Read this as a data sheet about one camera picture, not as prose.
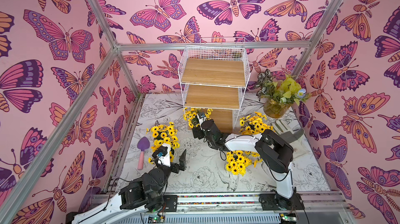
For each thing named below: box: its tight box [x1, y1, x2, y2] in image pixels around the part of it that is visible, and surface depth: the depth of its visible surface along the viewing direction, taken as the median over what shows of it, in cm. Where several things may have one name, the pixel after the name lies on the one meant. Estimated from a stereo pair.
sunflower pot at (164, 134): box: [145, 121, 181, 158], surface depth 86 cm
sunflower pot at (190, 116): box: [183, 107, 214, 129], surface depth 89 cm
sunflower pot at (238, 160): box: [225, 150, 264, 177], surface depth 74 cm
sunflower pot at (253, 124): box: [239, 112, 273, 135], surface depth 89 cm
